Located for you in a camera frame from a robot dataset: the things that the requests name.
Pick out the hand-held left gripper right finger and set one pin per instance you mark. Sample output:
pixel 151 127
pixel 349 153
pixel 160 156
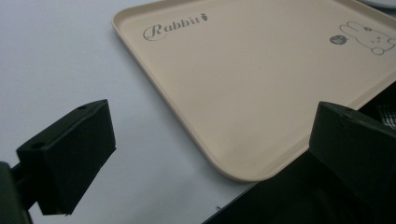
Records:
pixel 355 149

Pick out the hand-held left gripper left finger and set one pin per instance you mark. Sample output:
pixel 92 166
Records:
pixel 71 155

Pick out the beige plastic tray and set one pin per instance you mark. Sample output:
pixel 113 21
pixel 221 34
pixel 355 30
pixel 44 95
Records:
pixel 249 81

